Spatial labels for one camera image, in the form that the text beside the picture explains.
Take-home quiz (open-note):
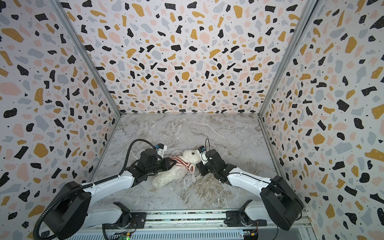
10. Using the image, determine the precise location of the red white striped knit sweater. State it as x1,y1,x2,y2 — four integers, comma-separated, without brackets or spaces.
170,156,195,172

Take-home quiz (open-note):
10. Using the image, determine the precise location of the white slotted cable duct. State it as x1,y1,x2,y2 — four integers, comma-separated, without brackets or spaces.
68,230,244,240

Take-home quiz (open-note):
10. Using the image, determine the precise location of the white plush teddy bear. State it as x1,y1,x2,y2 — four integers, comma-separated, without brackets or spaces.
153,150,201,189

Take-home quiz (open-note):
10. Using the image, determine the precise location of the left black corrugated cable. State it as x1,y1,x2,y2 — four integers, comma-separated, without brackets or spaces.
32,138,157,240

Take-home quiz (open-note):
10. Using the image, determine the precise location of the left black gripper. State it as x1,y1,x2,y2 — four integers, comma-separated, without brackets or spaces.
148,156,179,175

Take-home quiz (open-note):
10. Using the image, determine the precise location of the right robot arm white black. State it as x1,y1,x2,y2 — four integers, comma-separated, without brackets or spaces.
197,146,304,231

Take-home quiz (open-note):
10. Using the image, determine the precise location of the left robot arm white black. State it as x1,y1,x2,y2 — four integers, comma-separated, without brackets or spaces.
33,149,177,240

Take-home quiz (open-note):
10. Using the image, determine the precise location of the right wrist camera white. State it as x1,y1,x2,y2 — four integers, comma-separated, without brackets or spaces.
198,146,208,165

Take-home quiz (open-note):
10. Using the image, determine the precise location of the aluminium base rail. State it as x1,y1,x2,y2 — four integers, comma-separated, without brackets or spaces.
68,209,271,230

